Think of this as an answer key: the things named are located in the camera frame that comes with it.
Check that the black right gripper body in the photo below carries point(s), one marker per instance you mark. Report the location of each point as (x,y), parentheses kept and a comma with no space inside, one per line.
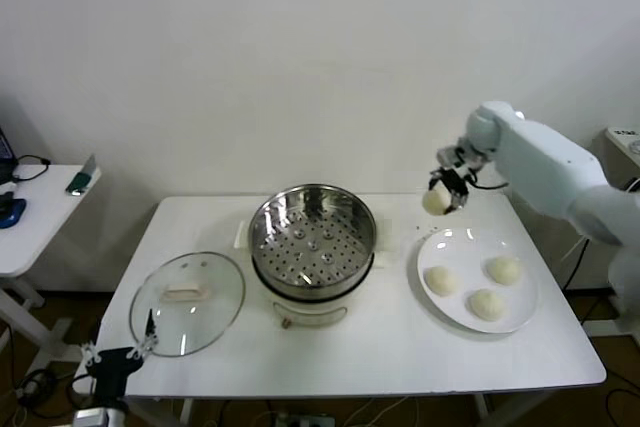
(456,181)

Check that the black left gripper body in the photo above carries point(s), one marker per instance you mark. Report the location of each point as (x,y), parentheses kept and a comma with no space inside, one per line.
(115,364)

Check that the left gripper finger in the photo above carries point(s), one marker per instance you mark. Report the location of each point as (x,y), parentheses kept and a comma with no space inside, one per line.
(92,353)
(149,332)

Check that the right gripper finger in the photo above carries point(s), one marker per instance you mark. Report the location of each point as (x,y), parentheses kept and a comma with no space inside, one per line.
(458,201)
(436,181)

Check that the white steamed baozi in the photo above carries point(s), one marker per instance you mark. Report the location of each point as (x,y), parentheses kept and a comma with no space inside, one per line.
(442,281)
(486,305)
(505,271)
(436,202)

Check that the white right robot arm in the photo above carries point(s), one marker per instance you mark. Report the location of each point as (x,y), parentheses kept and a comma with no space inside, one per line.
(545,167)

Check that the steel steamer basket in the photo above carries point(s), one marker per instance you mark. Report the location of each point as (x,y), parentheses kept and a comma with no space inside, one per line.
(312,242)

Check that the white round plate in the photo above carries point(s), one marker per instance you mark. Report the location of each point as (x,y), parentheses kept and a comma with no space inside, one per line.
(480,252)

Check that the white side table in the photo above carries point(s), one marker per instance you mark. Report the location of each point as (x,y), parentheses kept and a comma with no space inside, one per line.
(45,217)

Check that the blue handheld device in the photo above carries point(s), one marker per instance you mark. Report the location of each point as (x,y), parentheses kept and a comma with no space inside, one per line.
(12,212)

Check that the white cabinet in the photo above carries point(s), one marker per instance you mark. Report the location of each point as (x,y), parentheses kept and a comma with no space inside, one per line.
(620,144)

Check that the white power strip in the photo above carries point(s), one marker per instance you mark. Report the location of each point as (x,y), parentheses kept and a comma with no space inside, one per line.
(305,421)

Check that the open laptop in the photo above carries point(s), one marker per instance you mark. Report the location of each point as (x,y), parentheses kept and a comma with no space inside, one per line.
(4,152)

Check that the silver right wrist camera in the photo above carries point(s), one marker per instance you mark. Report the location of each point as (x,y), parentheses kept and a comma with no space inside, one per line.
(457,156)

